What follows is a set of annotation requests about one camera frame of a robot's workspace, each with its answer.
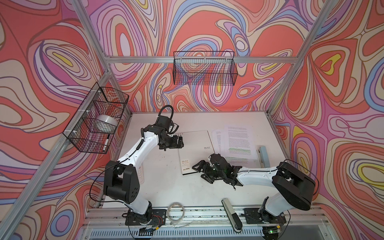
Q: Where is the black wire basket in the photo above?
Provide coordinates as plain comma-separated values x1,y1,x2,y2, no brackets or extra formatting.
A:
63,83,129,154
173,50,238,86

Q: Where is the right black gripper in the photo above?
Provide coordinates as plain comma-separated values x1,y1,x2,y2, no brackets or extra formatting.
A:
191,160,225,184

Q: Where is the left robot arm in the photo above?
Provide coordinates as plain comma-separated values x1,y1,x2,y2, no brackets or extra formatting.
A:
103,105,184,224

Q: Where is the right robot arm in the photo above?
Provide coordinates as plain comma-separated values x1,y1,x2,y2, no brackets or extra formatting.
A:
192,154,316,224

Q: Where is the rear black wire basket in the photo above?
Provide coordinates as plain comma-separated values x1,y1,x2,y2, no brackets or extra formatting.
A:
173,50,238,86

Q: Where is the marker pen in basket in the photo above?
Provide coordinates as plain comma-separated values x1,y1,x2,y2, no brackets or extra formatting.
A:
103,134,110,153

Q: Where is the white and black file folder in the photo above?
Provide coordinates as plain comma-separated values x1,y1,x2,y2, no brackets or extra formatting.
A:
177,130,215,175

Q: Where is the aluminium frame rail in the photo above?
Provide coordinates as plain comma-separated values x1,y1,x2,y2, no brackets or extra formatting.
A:
78,206,337,240

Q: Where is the white coiled cable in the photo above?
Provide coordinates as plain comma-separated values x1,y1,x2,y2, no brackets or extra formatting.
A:
166,202,186,223

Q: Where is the pink white calculator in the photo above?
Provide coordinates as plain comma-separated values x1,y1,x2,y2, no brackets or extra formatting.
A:
137,165,145,184

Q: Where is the silver tape roll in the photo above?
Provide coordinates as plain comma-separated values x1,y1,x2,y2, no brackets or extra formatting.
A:
95,115,118,130

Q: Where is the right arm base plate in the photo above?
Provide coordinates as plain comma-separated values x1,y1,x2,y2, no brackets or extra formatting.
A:
241,208,287,225

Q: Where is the grey blue hole punch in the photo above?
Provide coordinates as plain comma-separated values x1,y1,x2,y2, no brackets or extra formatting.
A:
258,146,271,168

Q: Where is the printed paper sheets stack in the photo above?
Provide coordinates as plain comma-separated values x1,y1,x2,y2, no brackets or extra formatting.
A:
211,126,261,168

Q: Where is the left black wire basket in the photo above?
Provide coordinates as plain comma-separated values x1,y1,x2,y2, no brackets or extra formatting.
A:
63,83,129,154

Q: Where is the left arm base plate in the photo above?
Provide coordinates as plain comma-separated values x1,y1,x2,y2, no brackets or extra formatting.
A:
122,209,167,228

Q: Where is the white and black stapler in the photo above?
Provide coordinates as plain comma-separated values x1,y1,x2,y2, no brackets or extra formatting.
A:
222,198,243,233

